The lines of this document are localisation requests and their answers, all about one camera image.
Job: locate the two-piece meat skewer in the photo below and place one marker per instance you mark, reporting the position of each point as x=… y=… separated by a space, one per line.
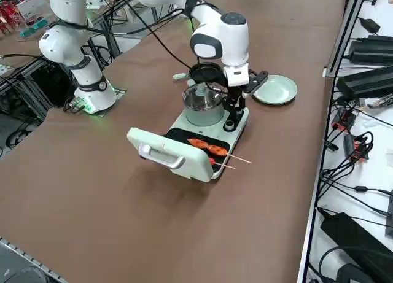
x=201 y=143

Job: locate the black silver-rimmed control knob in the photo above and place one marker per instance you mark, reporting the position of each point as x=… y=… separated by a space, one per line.
x=230 y=126

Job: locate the teal plastic box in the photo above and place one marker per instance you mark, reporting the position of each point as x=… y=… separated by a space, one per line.
x=32 y=28

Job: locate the black and orange adapter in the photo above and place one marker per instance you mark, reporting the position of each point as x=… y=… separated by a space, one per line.
x=357 y=149

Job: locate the small black power adapter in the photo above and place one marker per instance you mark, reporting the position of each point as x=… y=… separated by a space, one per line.
x=370 y=25

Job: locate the red packet stack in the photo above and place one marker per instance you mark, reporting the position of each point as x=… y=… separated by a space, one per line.
x=9 y=16

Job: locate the aluminium frame post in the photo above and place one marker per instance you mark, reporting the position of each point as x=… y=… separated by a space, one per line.
x=347 y=28

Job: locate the long black power brick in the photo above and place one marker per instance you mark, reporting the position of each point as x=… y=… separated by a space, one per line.
x=365 y=82

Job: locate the aluminium extrusion table frame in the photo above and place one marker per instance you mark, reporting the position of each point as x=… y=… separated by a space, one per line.
x=27 y=80

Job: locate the ribbed black power brick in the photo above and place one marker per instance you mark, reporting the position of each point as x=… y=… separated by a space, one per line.
x=371 y=51

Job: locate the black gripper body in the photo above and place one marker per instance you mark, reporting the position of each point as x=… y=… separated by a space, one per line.
x=256 y=80

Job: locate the pale green cooking pot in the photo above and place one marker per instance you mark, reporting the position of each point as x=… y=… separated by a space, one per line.
x=204 y=118

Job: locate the glass pot lid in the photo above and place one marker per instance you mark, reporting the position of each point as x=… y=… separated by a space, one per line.
x=199 y=99

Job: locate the black and orange connector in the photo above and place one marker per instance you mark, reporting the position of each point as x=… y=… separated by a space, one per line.
x=344 y=120

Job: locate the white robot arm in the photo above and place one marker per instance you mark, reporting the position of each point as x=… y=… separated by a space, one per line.
x=233 y=40

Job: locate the large black power brick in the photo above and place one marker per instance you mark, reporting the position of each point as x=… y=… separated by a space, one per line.
x=353 y=243

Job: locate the pale green cooking machine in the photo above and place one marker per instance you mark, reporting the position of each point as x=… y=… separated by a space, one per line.
x=184 y=160

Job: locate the pale green round plate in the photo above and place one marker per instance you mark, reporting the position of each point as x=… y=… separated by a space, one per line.
x=274 y=91

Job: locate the red sausage skewer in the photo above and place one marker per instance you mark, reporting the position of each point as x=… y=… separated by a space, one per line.
x=222 y=165

